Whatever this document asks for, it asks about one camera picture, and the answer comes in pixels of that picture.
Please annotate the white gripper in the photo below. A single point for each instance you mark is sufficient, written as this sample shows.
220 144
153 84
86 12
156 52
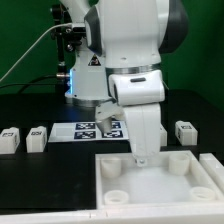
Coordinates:
139 96

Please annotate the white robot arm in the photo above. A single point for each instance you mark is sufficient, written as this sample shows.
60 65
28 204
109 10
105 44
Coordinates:
131 36

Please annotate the white marker sheet with tags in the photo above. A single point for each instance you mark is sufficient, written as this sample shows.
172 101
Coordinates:
86 131

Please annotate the white square tabletop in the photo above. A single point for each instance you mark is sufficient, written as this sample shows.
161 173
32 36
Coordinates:
169 178

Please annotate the black camera on stand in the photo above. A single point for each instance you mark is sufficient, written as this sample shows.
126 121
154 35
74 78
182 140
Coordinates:
67 40

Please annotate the white L-shaped fixture wall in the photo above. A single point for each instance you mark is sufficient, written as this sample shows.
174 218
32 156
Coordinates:
196 213

